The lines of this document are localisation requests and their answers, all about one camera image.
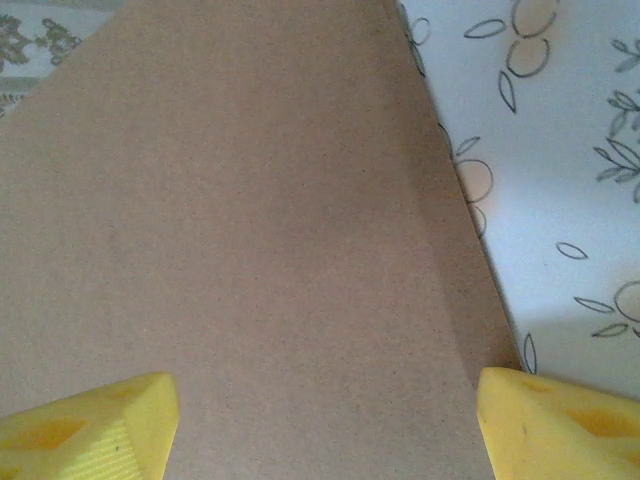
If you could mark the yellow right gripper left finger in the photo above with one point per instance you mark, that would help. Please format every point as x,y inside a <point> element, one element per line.
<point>75,440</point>

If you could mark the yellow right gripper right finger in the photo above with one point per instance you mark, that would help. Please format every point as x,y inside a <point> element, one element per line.
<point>550,435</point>

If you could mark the brown backing board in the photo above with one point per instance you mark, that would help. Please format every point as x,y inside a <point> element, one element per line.
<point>250,200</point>

